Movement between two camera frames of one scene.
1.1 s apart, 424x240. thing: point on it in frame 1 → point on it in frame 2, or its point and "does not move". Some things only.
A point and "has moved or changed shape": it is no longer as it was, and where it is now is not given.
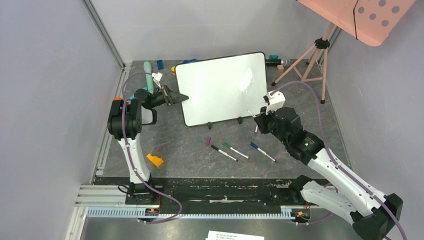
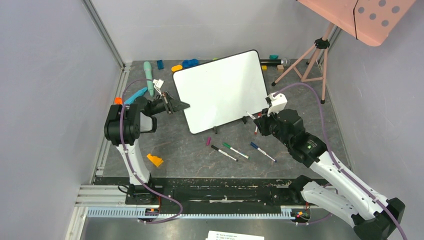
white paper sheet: [218, 235] does not move
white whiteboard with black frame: [222, 88] does not move
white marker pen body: [251, 114] has moved or changed shape
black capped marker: [223, 152] does not move
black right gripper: [262, 120] does not move
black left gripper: [172, 97] → [171, 104]
